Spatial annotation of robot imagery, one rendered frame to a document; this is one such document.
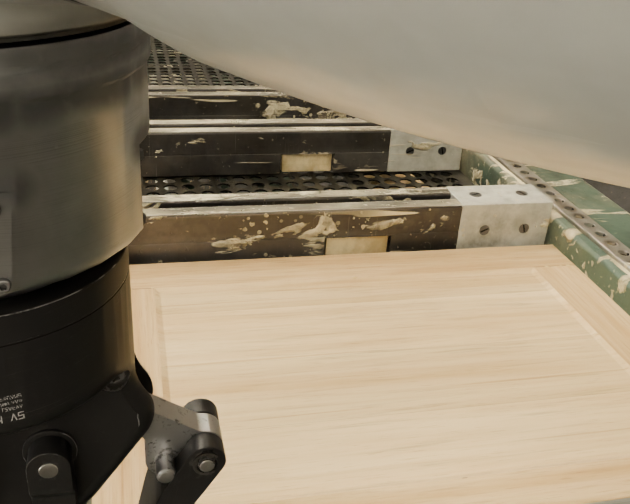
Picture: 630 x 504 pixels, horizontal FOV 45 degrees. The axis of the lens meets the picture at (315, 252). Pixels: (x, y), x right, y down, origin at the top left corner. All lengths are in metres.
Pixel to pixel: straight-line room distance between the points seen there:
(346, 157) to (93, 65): 1.06
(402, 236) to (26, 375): 0.80
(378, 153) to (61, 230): 1.07
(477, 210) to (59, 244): 0.84
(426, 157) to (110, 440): 1.06
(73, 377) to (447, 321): 0.66
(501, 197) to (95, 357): 0.85
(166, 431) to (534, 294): 0.71
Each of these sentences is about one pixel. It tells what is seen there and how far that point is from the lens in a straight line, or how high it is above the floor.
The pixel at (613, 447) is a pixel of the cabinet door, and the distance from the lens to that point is 0.72.
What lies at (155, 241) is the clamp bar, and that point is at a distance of 0.90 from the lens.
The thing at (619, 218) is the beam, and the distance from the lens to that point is 1.08.
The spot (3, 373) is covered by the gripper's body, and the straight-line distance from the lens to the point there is 0.19.
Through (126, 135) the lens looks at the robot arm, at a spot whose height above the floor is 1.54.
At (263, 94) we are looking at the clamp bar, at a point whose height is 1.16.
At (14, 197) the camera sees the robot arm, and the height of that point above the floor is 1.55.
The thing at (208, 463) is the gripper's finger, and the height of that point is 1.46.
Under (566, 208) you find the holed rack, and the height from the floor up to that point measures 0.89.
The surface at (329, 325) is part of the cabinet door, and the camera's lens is 0.80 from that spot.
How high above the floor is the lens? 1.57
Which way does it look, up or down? 27 degrees down
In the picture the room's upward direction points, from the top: 58 degrees counter-clockwise
